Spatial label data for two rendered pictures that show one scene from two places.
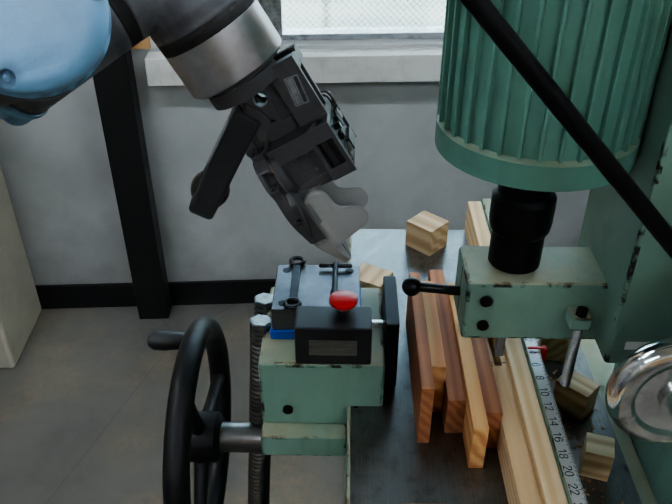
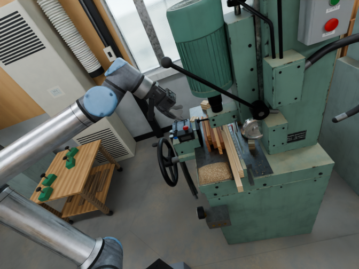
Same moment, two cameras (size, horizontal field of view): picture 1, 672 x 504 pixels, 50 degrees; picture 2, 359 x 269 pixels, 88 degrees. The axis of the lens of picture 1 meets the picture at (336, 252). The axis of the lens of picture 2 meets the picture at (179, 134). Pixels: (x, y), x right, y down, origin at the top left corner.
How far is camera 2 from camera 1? 20 cm
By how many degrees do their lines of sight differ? 12
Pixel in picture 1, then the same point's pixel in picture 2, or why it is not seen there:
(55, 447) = (147, 170)
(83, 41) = (111, 103)
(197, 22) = (134, 86)
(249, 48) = (146, 87)
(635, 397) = (247, 132)
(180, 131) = not seen: hidden behind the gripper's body
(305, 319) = (178, 133)
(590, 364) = not seen: hidden behind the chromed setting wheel
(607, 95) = (218, 73)
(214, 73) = (141, 94)
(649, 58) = (224, 63)
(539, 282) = (223, 112)
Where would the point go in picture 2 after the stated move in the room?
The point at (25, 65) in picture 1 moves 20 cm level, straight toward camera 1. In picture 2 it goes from (104, 111) to (115, 147)
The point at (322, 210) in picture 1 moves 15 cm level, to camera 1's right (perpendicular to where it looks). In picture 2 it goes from (173, 112) to (205, 102)
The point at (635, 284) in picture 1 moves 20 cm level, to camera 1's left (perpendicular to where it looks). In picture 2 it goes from (241, 108) to (195, 121)
